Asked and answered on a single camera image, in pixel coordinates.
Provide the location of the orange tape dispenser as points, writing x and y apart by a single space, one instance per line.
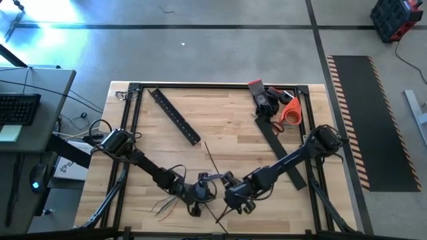
295 106

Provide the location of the white cardboard box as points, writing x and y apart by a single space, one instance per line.
68 171

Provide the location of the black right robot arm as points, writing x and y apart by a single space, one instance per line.
287 160

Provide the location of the grey desk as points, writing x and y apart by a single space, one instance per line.
50 110

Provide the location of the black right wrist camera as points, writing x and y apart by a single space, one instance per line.
227 176

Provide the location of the black tape roll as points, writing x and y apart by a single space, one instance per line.
283 98

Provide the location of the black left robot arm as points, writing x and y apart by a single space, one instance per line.
150 168

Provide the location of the black red toolbox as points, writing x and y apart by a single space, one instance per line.
390 20

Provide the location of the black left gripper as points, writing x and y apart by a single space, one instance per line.
200 193

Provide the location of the black striped floor mat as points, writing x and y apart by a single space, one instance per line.
373 123

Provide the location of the black keyboard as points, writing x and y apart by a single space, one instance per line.
18 108

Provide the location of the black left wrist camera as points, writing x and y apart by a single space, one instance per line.
203 176

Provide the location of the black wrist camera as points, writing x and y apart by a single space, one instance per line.
227 176
203 176

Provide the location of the green sticky note pad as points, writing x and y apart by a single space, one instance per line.
10 133

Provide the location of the grey glove red cuff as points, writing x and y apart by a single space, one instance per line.
275 90
260 96

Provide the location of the black flat duct cover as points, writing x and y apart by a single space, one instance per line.
272 140

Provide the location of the grey metal bar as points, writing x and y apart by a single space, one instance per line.
413 106

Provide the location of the black computer mouse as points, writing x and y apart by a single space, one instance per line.
38 176

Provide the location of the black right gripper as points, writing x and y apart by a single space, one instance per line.
243 196

